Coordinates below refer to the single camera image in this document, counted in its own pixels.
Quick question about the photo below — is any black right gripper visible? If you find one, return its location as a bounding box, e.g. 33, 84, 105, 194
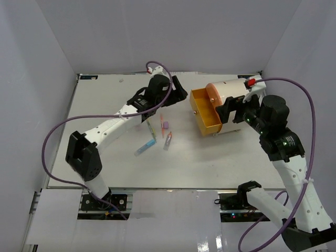
215, 91, 268, 135

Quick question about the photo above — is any cream round drawer organizer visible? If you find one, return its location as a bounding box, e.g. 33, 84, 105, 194
205, 78, 249, 136

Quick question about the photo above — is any yellow drawer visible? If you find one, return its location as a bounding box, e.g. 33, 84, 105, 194
190, 88, 222, 136

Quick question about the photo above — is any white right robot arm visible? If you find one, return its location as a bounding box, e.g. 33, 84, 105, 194
216, 77, 335, 251

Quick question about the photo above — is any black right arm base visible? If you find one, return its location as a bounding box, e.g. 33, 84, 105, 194
214, 193, 263, 223

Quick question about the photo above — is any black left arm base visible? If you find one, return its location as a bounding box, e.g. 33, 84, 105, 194
79, 194, 128, 212

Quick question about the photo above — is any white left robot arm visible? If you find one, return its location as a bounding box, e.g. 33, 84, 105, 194
65, 66, 187, 209

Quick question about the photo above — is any orange highlighter pen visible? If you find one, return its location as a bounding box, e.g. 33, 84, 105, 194
160, 113, 165, 138

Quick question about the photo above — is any yellow highlighter pen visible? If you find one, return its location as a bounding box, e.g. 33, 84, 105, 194
146, 119, 156, 141

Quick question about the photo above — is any orange tip clear highlighter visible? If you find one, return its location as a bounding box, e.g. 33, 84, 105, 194
163, 132, 172, 151

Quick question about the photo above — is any blue cap clear highlighter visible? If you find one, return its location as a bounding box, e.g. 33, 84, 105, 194
134, 139, 156, 156

